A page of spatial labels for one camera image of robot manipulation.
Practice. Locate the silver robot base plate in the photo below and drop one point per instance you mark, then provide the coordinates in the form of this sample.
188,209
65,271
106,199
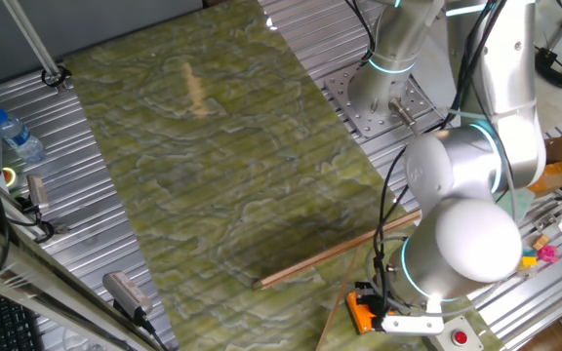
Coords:
344,97

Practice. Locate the grey box flat red button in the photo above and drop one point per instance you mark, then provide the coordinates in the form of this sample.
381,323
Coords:
444,337

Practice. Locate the aluminium pole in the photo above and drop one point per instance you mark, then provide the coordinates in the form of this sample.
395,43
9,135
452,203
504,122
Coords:
32,36

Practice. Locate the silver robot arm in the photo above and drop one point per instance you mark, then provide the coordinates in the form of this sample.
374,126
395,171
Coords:
476,239

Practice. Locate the yellow glossy packet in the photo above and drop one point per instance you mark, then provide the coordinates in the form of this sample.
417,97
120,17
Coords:
551,178

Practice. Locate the blue toy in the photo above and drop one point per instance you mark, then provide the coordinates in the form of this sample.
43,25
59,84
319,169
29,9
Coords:
528,252

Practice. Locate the thin brown wooden strip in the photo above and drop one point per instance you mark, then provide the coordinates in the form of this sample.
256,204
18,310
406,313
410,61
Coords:
337,300

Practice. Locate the clear water bottle blue cap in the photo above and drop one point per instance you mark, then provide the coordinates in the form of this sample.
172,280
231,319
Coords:
20,141

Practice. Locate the orange box red mushroom button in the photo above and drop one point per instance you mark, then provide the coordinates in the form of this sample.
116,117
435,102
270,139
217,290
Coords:
360,318

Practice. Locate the aluminium frame beam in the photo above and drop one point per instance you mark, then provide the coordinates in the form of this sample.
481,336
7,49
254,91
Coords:
17,273

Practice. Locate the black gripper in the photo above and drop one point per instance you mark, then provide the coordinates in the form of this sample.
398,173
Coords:
373,302

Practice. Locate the silver depth camera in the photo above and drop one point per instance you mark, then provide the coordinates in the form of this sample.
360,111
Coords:
37,192
127,292

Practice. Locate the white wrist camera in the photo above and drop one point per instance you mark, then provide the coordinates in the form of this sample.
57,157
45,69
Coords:
413,324

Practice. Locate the yellow toy block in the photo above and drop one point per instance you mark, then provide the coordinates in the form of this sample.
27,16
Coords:
529,262

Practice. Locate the small tan wooden block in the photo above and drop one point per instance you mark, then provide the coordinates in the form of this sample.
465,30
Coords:
540,242

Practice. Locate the long wooden stick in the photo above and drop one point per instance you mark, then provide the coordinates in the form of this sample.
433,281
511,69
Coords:
310,261

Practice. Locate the pink toy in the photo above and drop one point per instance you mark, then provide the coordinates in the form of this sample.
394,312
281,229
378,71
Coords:
548,253

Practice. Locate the green marble pattern mat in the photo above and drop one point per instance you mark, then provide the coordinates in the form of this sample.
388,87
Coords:
212,170

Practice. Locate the green ringed round object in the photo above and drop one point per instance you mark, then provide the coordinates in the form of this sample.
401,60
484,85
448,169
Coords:
8,176

